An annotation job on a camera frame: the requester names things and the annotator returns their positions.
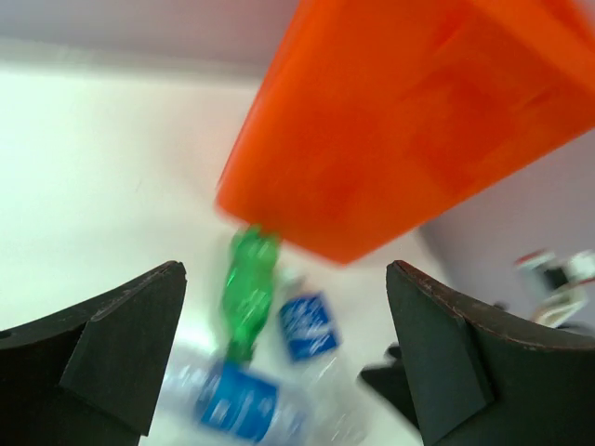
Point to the orange plastic bin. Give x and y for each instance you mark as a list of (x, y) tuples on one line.
[(378, 116)]

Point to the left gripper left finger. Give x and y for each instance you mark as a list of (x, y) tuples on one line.
[(91, 374)]

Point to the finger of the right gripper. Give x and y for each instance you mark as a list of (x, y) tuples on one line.
[(389, 381)]

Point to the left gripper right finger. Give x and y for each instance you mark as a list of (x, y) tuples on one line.
[(481, 376)]

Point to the green plastic bottle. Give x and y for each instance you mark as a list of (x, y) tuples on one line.
[(247, 295)]

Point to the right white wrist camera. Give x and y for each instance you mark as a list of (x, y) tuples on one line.
[(558, 285)]

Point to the blue label water bottle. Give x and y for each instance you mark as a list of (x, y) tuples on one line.
[(221, 402), (313, 343)]

